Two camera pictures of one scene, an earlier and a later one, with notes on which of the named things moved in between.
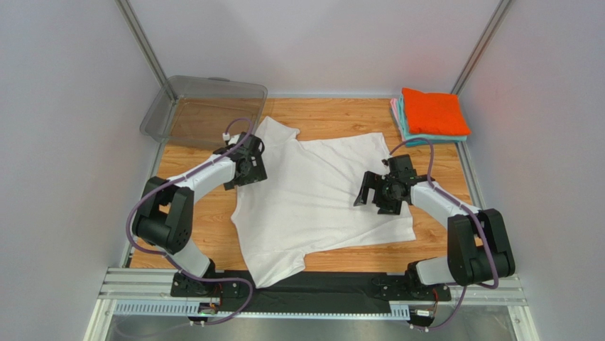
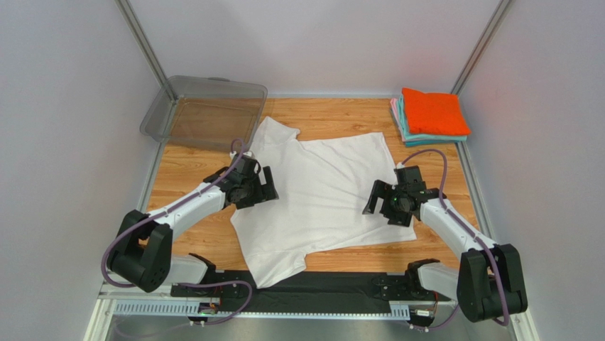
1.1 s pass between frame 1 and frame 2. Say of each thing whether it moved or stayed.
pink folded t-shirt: stayed
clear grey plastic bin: stayed
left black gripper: moved
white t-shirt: stayed
